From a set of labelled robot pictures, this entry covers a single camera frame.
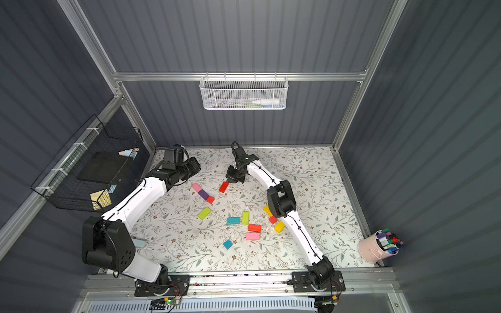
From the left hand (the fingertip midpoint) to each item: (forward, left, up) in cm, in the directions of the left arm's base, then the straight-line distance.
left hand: (202, 164), depth 86 cm
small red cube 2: (-17, -32, -21) cm, 42 cm away
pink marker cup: (-33, -69, -10) cm, 77 cm away
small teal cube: (-28, -11, -21) cm, 37 cm away
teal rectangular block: (-17, -13, -21) cm, 30 cm away
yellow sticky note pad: (-25, +25, +12) cm, 37 cm away
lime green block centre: (-16, -19, -21) cm, 32 cm away
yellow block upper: (-12, -29, -19) cm, 37 cm away
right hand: (+4, -7, -19) cm, 21 cm away
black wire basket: (-20, +40, +13) cm, 47 cm away
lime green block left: (-14, +1, -21) cm, 25 cm away
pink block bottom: (-25, -22, -20) cm, 39 cm away
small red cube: (-6, -1, -20) cm, 21 cm away
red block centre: (-22, -24, -19) cm, 38 cm away
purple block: (-3, +3, -20) cm, 21 cm away
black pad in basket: (-7, +36, +7) cm, 38 cm away
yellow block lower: (-21, -35, -21) cm, 46 cm away
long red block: (+1, -7, -20) cm, 21 cm away
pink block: (+1, +7, -20) cm, 22 cm away
